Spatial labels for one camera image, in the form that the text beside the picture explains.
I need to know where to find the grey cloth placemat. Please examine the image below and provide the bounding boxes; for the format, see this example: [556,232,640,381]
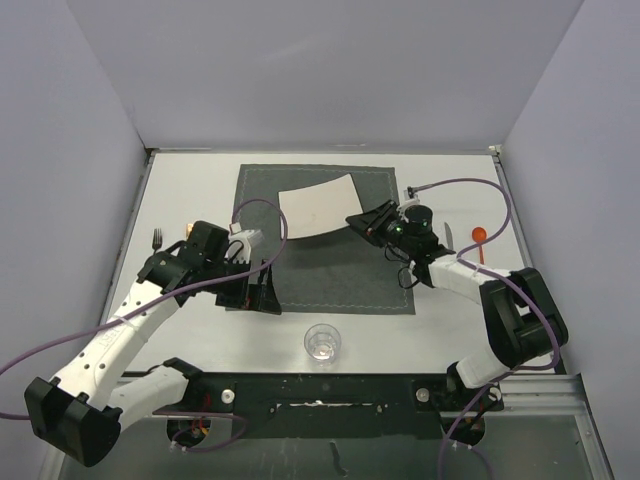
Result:
[234,164,415,315]

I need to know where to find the silver table knife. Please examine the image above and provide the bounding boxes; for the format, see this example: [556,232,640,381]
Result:
[443,222,455,250]

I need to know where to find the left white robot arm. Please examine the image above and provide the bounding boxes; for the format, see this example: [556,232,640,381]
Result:
[24,221,264,467]

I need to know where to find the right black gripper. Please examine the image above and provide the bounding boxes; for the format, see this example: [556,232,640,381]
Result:
[347,200,417,255]

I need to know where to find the aluminium frame rail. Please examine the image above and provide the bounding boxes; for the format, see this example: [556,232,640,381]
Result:
[58,373,587,420]

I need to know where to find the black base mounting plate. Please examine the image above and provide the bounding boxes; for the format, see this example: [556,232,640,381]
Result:
[166,373,504,448]

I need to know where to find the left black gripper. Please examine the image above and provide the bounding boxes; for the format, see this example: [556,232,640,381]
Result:
[203,257,280,315]

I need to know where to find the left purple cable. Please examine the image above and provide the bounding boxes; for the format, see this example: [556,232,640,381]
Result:
[0,199,289,455]

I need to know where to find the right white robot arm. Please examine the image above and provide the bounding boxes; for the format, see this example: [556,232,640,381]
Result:
[346,201,568,409]

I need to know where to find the orange plastic spoon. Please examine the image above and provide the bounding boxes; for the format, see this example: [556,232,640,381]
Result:
[471,226,488,264]

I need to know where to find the white rectangular plate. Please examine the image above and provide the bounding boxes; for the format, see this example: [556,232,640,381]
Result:
[278,174,363,240]

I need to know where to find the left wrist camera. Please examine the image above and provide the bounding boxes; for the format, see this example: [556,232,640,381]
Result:
[226,223,264,264]

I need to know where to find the black metal fork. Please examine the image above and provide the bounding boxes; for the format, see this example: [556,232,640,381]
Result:
[151,228,163,253]

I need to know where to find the clear drinking glass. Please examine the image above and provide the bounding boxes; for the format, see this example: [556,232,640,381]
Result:
[303,323,342,366]

